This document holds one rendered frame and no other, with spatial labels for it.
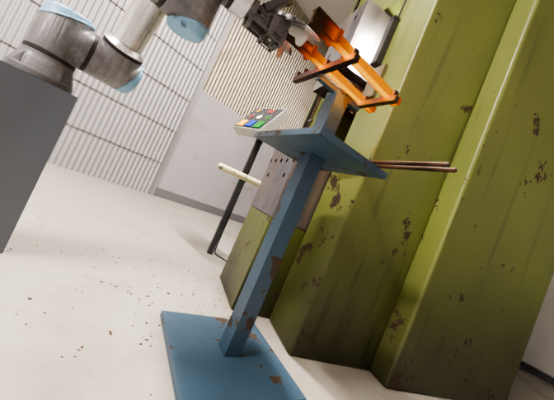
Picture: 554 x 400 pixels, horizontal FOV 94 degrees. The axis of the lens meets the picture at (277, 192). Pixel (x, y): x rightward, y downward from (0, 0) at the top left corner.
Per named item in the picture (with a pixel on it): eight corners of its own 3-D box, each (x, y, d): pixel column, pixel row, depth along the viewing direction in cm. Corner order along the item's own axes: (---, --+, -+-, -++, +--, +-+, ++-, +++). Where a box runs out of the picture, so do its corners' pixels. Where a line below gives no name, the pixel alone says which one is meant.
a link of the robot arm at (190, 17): (150, 16, 62) (171, -30, 62) (191, 50, 70) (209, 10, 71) (165, 7, 55) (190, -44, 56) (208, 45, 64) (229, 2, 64)
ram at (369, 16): (351, 56, 130) (381, -13, 132) (314, 80, 166) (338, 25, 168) (406, 100, 145) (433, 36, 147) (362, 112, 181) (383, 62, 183)
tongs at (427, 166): (457, 173, 59) (459, 169, 59) (447, 166, 57) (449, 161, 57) (313, 164, 113) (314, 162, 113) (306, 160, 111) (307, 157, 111)
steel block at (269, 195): (270, 216, 122) (307, 131, 124) (251, 204, 157) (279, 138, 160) (358, 252, 142) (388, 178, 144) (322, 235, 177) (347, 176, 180)
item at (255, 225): (230, 309, 120) (270, 217, 122) (219, 276, 155) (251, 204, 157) (325, 332, 140) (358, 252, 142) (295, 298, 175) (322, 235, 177)
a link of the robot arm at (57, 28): (21, 43, 92) (44, -1, 93) (78, 73, 105) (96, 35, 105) (22, 36, 82) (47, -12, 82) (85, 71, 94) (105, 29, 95)
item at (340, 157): (319, 133, 65) (322, 126, 65) (253, 136, 99) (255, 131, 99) (385, 179, 80) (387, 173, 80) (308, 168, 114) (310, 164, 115)
